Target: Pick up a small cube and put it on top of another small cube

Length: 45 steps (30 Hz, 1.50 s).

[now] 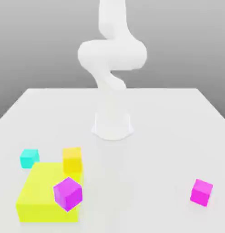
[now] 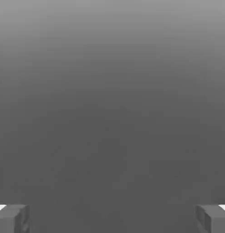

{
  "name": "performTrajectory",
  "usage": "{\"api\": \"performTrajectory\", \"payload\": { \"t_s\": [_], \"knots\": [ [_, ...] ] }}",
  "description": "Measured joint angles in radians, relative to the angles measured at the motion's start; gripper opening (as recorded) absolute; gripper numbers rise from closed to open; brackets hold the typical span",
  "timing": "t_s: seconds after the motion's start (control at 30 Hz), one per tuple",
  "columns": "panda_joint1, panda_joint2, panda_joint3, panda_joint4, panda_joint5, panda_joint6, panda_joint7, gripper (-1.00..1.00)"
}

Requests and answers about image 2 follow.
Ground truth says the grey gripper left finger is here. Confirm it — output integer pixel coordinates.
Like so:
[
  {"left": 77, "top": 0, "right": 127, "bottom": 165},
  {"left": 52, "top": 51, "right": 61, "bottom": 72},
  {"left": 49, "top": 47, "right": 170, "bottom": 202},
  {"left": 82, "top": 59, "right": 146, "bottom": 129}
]
[{"left": 0, "top": 203, "right": 31, "bottom": 233}]

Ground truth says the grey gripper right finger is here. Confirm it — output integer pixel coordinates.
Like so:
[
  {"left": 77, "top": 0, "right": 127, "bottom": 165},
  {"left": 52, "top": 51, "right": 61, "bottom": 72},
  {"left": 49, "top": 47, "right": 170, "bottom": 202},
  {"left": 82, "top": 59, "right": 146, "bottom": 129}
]
[{"left": 195, "top": 203, "right": 225, "bottom": 233}]

